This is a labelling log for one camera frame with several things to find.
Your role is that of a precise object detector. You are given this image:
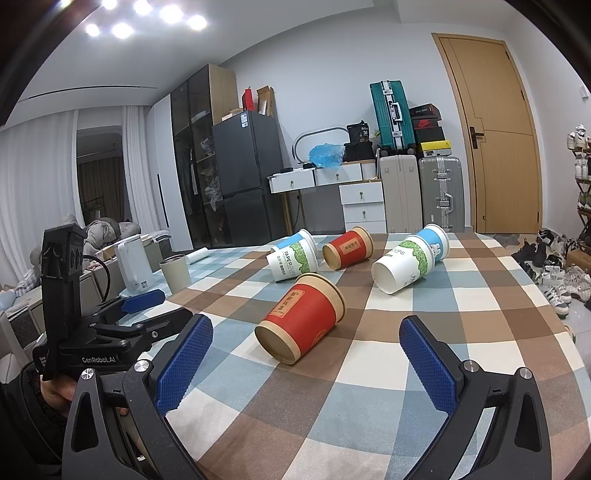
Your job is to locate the beige steel tumbler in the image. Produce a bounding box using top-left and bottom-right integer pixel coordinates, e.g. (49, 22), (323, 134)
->
(160, 254), (190, 295)

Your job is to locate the beige suitcase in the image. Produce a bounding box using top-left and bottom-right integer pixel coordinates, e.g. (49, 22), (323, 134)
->
(380, 155), (424, 234)

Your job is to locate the white electric kettle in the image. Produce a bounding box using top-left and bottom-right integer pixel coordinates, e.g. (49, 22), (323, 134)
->
(115, 235), (154, 295)

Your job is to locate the black refrigerator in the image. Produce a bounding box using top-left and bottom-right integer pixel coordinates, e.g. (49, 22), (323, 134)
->
(213, 111), (287, 247)

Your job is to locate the teal suitcase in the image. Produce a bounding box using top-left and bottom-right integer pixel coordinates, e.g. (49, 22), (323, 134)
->
(370, 80), (416, 154)

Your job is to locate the white green paper cup left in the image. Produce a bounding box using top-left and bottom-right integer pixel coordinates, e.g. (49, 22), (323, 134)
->
(266, 239), (318, 282)

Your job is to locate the white curtain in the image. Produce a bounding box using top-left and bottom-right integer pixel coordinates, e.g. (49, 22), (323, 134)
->
(1, 106), (158, 271)

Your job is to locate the stack of shoe boxes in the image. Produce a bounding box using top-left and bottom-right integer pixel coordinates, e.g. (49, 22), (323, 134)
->
(410, 103), (447, 153)

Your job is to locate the silver aluminium suitcase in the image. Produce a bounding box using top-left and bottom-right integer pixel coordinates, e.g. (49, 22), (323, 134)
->
(419, 156), (465, 233)

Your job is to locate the red paper cup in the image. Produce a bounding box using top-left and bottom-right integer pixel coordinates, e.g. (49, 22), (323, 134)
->
(254, 273), (346, 365)
(322, 226), (375, 270)

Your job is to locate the black bag on desk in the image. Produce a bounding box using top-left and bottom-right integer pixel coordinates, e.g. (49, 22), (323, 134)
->
(342, 121), (374, 162)

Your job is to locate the white green paper cup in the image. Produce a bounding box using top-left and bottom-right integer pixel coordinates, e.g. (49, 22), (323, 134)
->
(266, 239), (318, 282)
(372, 235), (435, 295)

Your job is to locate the person's left hand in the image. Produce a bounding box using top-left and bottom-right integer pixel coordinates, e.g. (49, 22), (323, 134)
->
(40, 377), (77, 410)

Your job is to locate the white green paper cup right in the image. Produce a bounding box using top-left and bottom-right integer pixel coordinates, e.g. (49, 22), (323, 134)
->
(372, 235), (435, 295)

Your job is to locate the white blue paper cup left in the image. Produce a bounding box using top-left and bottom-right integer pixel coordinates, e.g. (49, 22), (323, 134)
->
(270, 229), (318, 254)

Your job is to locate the white drawer desk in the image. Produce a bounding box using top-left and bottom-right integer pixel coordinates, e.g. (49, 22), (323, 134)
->
(267, 160), (388, 234)

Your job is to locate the black cable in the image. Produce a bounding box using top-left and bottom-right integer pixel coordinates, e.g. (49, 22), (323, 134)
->
(81, 253), (112, 301)

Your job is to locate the shoe rack with shoes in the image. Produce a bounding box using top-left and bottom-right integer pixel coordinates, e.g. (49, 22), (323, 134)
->
(567, 124), (590, 244)

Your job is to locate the white paper roll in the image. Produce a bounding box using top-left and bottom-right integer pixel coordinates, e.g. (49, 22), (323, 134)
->
(185, 247), (211, 265)

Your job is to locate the white blue paper cup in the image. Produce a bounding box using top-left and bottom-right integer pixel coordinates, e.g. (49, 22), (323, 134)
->
(270, 229), (318, 254)
(417, 223), (450, 263)

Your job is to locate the dark glass cabinet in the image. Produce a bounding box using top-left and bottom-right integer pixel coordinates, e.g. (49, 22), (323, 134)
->
(170, 64), (238, 249)

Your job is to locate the checkered tablecloth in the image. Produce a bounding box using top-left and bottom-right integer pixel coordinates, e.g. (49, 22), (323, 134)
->
(146, 234), (590, 479)

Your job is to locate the blue plastic bag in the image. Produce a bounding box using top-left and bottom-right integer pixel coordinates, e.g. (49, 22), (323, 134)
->
(308, 143), (346, 169)

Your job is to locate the wooden door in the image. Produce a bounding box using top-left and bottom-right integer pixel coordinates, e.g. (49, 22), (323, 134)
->
(433, 33), (543, 233)

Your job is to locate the white blue paper cup right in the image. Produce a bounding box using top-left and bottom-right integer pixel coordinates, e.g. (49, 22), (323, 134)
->
(417, 223), (450, 263)

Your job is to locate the pile of shoes on floor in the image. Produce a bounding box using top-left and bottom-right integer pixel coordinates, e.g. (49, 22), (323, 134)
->
(512, 229), (590, 319)

